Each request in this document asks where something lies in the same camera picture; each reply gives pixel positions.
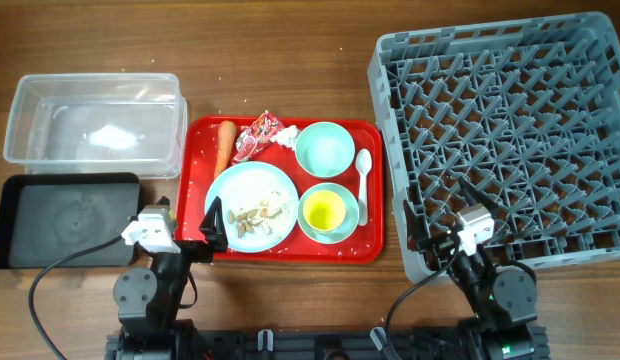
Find red serving tray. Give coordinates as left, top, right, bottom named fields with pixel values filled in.
left=175, top=116, right=384, bottom=264

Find right black cable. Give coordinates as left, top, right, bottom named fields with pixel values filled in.
left=384, top=244, right=464, bottom=346

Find red snack wrapper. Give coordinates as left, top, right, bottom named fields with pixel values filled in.
left=232, top=111, right=285, bottom=164

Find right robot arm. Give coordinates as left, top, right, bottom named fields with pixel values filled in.
left=401, top=178, right=541, bottom=359

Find clear plastic bin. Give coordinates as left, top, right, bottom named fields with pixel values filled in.
left=3, top=73, right=188, bottom=179

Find almonds and rice scraps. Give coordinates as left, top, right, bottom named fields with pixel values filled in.
left=225, top=199, right=290, bottom=239

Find light blue plate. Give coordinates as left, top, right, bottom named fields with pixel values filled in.
left=204, top=161, right=299, bottom=253

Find light blue small bowl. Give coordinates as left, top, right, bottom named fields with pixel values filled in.
left=298, top=182, right=359, bottom=245

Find orange carrot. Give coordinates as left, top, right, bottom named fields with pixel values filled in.
left=214, top=121, right=237, bottom=178

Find pale green bowl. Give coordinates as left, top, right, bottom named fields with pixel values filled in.
left=295, top=122, right=355, bottom=179

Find white tissue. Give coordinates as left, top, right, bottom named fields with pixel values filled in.
left=271, top=125, right=300, bottom=150

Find grey dishwasher rack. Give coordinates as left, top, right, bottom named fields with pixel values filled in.
left=368, top=12, right=620, bottom=282

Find black plastic tray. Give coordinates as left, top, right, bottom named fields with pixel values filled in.
left=0, top=173, right=142, bottom=269

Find white plastic spoon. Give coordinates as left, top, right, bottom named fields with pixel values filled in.
left=355, top=149, right=373, bottom=226

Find yellow cup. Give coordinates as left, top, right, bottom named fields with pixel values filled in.
left=302, top=190, right=346, bottom=233

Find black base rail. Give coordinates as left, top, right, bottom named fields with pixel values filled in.
left=105, top=326, right=551, bottom=360

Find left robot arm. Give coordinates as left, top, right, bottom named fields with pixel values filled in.
left=105, top=197, right=228, bottom=360

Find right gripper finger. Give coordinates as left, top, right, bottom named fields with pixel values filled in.
left=403, top=200, right=432, bottom=252
left=458, top=176, right=500, bottom=213

